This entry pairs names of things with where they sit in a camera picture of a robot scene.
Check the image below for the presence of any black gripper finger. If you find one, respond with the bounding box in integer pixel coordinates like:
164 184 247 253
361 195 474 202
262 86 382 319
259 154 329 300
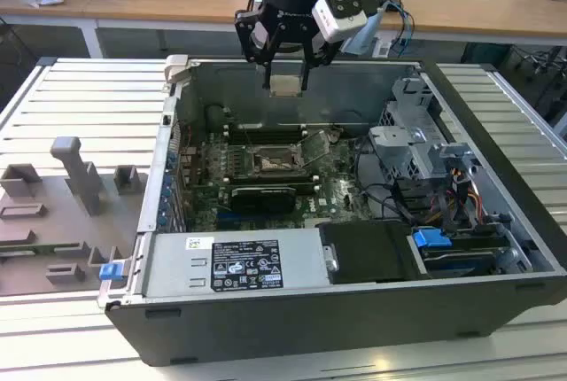
300 30 341 92
234 8 284 90

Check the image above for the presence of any silver square CPU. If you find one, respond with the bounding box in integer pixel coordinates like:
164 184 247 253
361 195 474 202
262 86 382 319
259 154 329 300
268 74 305 99

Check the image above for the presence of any black RAM slot bank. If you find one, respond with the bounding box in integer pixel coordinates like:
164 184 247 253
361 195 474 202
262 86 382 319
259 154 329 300
224 125 307 144
226 174 321 191

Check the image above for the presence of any black CPU socket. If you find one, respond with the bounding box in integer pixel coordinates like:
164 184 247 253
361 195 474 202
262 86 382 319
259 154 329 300
247 144 311 179

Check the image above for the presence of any blue expansion slot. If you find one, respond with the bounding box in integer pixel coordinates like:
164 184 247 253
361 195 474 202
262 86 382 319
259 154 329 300
215 210 243 229

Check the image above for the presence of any pale blue teach pendant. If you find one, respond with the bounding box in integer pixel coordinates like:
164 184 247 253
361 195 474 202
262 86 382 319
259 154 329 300
341 7 387 58

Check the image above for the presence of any silver metal drive cage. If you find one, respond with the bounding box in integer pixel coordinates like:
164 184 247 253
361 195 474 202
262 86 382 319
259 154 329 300
367 75 482 190

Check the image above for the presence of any green motherboard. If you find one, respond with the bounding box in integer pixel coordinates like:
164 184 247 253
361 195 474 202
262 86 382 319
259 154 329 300
175 128 393 230

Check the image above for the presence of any black graphics card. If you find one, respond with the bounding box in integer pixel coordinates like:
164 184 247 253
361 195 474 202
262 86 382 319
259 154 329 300
229 184 297 214

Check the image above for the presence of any blue disk carrier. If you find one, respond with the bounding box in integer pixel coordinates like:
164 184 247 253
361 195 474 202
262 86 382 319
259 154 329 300
410 227 454 250

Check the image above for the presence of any grey power supply unit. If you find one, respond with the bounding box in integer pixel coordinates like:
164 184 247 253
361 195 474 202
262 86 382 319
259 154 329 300
142 227 338 299

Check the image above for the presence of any black open PC case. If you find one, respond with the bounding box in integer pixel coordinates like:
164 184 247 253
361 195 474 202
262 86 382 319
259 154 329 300
97 53 567 367

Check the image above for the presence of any blue case clip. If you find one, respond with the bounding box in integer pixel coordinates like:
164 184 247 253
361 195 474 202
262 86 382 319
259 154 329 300
99 261 124 283

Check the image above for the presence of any grey parts rack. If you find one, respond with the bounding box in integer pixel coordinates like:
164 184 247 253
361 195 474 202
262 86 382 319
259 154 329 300
0 135 151 299

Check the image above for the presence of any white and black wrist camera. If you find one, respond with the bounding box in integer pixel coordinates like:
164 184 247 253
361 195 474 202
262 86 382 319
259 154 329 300
311 0 369 43

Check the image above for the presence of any grey case latch handle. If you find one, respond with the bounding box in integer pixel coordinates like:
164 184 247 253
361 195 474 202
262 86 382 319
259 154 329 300
163 53 192 86

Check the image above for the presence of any blue cable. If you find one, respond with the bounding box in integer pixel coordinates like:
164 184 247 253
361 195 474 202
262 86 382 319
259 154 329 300
388 0 416 58

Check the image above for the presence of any black internal cable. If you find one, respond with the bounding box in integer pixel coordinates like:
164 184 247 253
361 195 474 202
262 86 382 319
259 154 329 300
353 137 420 225

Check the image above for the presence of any coloured power wire bundle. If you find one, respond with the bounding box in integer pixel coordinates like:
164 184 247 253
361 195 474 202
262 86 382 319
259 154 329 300
446 167 485 225

